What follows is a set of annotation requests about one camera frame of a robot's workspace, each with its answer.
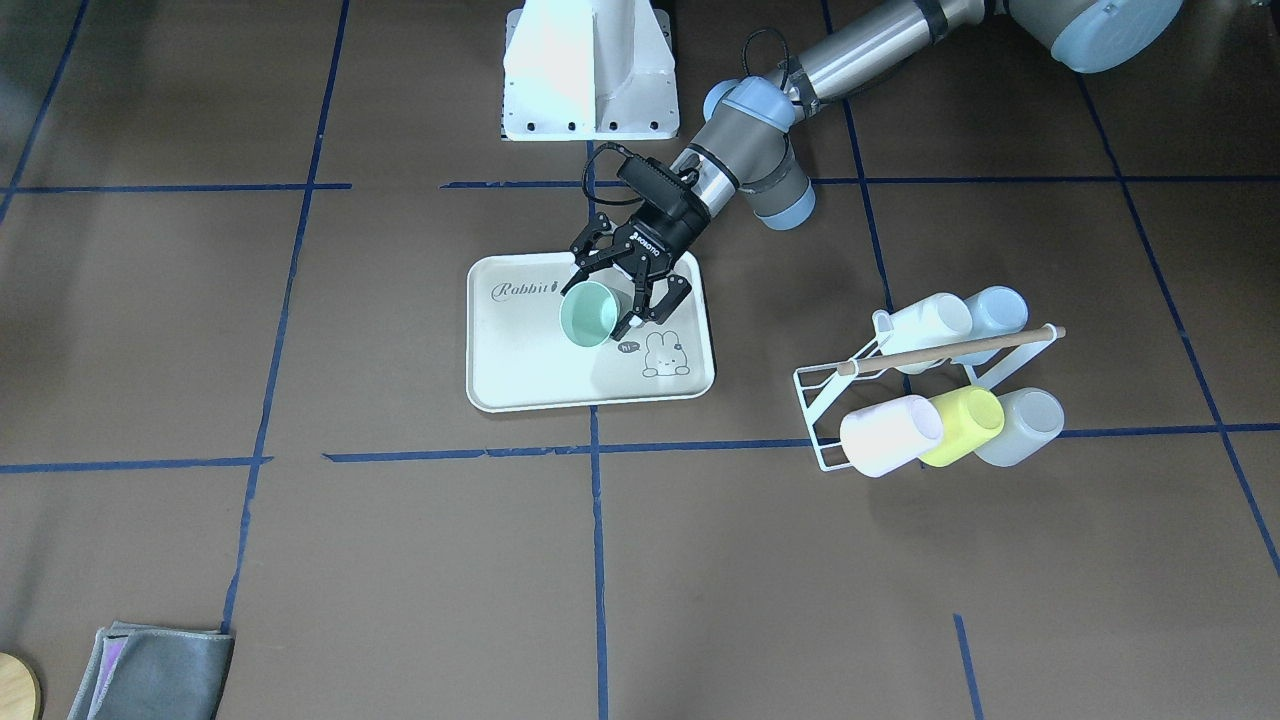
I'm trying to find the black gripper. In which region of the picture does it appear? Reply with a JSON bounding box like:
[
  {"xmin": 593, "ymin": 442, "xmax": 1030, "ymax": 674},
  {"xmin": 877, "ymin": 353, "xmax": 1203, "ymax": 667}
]
[{"xmin": 568, "ymin": 184, "xmax": 716, "ymax": 329}]

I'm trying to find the green cup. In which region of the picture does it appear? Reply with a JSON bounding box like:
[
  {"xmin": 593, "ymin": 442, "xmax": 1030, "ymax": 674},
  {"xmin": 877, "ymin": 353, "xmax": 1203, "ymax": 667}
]
[{"xmin": 559, "ymin": 281, "xmax": 630, "ymax": 348}]

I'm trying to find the beige rabbit tray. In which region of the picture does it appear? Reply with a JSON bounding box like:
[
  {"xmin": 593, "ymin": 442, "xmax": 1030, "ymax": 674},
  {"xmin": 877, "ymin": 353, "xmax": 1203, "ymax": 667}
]
[{"xmin": 466, "ymin": 251, "xmax": 716, "ymax": 413}]

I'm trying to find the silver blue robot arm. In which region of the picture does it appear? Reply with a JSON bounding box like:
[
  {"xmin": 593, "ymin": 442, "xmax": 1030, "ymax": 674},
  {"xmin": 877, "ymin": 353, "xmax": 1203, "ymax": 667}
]
[{"xmin": 562, "ymin": 1, "xmax": 1181, "ymax": 340}]

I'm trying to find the beige cup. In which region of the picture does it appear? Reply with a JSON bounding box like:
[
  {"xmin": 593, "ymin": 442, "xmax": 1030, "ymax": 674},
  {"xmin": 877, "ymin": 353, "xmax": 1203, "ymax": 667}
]
[{"xmin": 873, "ymin": 293, "xmax": 973, "ymax": 355}]

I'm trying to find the yellow cup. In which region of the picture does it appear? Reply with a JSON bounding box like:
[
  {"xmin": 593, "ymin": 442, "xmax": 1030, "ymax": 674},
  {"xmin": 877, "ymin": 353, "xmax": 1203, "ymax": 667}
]
[{"xmin": 920, "ymin": 386, "xmax": 1005, "ymax": 468}]

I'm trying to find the blue cup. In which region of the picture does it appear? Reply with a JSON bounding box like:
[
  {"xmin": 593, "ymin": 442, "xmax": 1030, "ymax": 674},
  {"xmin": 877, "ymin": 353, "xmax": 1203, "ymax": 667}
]
[{"xmin": 963, "ymin": 286, "xmax": 1029, "ymax": 342}]

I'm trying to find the grey cup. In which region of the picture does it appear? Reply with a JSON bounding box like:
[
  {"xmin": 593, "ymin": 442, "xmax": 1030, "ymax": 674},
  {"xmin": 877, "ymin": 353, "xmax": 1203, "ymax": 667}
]
[{"xmin": 974, "ymin": 388, "xmax": 1065, "ymax": 468}]

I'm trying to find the grey folded cloth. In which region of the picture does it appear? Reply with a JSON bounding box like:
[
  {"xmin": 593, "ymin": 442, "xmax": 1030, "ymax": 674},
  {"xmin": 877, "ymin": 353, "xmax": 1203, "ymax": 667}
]
[{"xmin": 68, "ymin": 620, "xmax": 236, "ymax": 719}]

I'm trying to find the wooden mug tree stand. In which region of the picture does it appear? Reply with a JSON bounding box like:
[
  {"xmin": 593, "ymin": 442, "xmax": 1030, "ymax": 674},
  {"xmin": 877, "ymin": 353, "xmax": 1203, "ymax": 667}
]
[{"xmin": 1, "ymin": 652, "xmax": 42, "ymax": 719}]

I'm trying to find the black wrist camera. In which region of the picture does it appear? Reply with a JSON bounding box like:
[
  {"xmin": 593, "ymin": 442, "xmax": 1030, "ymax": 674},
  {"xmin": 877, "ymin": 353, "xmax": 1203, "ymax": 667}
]
[{"xmin": 617, "ymin": 156, "xmax": 700, "ymax": 217}]

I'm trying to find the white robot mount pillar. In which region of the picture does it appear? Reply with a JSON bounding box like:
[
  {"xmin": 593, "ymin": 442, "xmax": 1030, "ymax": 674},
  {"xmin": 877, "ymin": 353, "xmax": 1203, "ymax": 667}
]
[{"xmin": 500, "ymin": 1, "xmax": 680, "ymax": 142}]

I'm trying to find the white wire cup rack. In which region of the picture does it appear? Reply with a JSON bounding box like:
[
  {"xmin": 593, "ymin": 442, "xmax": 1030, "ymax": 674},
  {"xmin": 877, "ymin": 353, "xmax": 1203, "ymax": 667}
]
[{"xmin": 794, "ymin": 311, "xmax": 1066, "ymax": 471}]

